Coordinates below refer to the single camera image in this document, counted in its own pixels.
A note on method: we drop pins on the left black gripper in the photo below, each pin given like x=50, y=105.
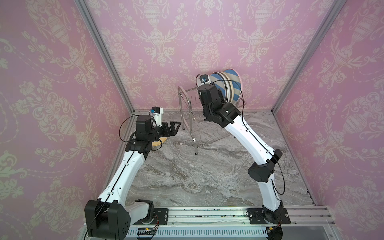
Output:
x=173, y=131

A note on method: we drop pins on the yellow plate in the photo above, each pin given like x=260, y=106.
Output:
x=159, y=142

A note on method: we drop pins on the orange sunburst plate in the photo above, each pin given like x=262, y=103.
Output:
x=226, y=86

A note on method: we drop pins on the beige plate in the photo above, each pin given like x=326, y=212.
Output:
x=233, y=89

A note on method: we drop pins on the blue striped plate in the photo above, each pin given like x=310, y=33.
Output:
x=231, y=73
x=218, y=80

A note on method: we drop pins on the pink plate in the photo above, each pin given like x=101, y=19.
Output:
x=237, y=87

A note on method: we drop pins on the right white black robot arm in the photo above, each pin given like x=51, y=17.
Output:
x=230, y=118

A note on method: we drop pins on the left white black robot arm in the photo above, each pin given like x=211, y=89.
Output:
x=108, y=217

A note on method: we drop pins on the small electronics board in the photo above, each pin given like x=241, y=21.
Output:
x=147, y=231

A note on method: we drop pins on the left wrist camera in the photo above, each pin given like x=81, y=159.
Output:
x=156, y=113

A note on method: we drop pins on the chrome wire dish rack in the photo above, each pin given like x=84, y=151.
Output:
x=201, y=132

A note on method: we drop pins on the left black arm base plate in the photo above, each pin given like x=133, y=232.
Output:
x=157, y=216

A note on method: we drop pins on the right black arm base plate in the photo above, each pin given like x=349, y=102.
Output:
x=259, y=216

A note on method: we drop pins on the aluminium rail frame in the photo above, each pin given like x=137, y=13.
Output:
x=231, y=223

